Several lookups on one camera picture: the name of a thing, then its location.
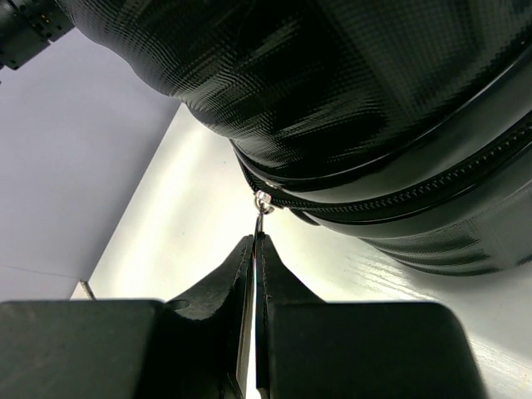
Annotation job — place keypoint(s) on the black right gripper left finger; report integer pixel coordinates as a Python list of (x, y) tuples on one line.
[(194, 346)]

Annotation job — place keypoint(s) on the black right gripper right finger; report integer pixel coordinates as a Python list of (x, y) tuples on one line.
[(309, 348)]

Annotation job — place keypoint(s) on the black ribbed hard suitcase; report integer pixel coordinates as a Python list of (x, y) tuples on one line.
[(406, 124)]

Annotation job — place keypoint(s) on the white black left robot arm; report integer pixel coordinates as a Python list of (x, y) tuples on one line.
[(28, 27)]

